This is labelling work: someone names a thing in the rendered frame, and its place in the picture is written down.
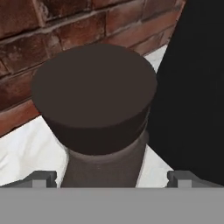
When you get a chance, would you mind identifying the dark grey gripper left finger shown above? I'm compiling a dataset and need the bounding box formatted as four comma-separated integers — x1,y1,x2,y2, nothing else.
0,170,58,189

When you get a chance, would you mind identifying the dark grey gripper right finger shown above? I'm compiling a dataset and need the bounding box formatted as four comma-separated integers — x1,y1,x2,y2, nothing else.
166,170,224,189

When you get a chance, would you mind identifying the grey jar with dark lid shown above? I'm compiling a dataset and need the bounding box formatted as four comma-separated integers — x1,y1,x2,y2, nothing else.
31,43,158,189

